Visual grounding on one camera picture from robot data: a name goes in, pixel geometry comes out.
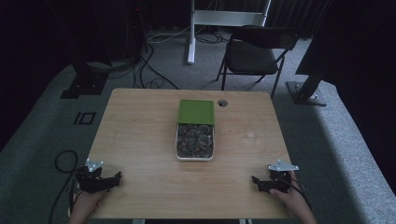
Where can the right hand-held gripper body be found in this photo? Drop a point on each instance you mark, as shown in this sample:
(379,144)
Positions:
(278,179)

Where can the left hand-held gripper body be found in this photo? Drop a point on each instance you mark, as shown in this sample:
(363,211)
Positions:
(90,182)

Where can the person's left hand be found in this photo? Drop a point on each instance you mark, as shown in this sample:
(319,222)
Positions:
(87,202)

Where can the person's right hand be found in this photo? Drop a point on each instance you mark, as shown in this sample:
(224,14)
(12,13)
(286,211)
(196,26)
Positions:
(291,197)

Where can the clear plastic cup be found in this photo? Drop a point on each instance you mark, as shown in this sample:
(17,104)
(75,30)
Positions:
(251,136)

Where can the pile of dark packets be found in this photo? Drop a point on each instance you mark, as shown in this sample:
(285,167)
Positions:
(195,141)

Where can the black stand with bolted base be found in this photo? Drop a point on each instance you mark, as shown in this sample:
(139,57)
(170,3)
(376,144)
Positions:
(306,93)

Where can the green box lid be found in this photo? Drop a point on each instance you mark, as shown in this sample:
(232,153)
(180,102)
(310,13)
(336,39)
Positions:
(196,112)

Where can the black stand with flat base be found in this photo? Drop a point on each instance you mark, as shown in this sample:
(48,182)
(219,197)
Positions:
(84,84)

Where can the black folding chair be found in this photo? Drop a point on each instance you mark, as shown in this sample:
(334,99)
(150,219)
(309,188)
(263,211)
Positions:
(252,54)

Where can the dark curtain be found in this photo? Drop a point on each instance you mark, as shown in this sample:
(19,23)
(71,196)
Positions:
(295,15)

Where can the white metal stand frame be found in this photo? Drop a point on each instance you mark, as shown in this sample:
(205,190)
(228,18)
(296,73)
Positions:
(191,37)

